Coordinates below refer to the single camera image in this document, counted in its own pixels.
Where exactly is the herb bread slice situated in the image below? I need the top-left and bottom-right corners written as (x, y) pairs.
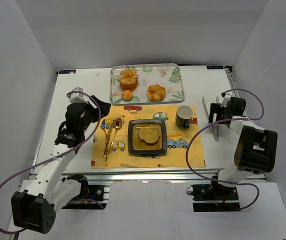
top-left (138, 127), bottom-right (160, 145)

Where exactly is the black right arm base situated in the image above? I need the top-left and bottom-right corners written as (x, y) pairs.
top-left (186, 182), bottom-right (241, 213)

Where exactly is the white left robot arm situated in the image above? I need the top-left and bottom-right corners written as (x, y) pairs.
top-left (11, 93), bottom-right (111, 234)

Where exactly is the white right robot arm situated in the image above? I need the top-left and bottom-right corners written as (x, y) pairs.
top-left (207, 96), bottom-right (278, 188)

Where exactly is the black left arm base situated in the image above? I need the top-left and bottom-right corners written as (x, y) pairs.
top-left (62, 174), bottom-right (107, 210)

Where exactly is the small round bread roll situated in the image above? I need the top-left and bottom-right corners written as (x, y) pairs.
top-left (121, 89), bottom-right (133, 102)

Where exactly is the gold spoon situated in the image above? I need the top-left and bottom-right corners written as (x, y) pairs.
top-left (107, 117), bottom-right (123, 154)

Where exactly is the tall sugared brioche bun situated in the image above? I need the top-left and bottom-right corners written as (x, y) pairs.
top-left (118, 69), bottom-right (139, 91)

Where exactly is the gold knife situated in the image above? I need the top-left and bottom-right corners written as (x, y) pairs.
top-left (103, 119), bottom-right (116, 162)

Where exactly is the blue label sticker right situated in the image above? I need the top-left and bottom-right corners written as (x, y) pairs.
top-left (206, 65), bottom-right (224, 70)

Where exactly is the blue label sticker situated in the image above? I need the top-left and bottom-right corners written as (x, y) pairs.
top-left (58, 69), bottom-right (76, 75)
top-left (206, 65), bottom-right (224, 70)

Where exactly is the blue label sticker left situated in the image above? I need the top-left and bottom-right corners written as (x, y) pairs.
top-left (58, 69), bottom-right (76, 75)

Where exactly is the black square ceramic plate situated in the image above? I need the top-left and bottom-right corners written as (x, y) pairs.
top-left (127, 119), bottom-right (167, 158)

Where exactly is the dark green mug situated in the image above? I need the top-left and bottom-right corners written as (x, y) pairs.
top-left (175, 105), bottom-right (194, 130)

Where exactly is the yellow vehicle print placemat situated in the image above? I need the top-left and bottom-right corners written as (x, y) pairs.
top-left (91, 104), bottom-right (206, 169)

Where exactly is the leaf patterned white tray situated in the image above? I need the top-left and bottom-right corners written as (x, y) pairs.
top-left (109, 63), bottom-right (186, 106)

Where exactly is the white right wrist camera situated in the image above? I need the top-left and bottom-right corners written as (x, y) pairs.
top-left (220, 92), bottom-right (235, 108)

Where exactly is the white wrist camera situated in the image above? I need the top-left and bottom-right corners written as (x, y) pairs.
top-left (66, 87), bottom-right (88, 104)
top-left (220, 92), bottom-right (235, 108)

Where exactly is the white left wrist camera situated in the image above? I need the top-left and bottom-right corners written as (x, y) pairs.
top-left (66, 87), bottom-right (88, 104)

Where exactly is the twisted ring bread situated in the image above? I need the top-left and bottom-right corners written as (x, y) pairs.
top-left (146, 84), bottom-right (166, 102)

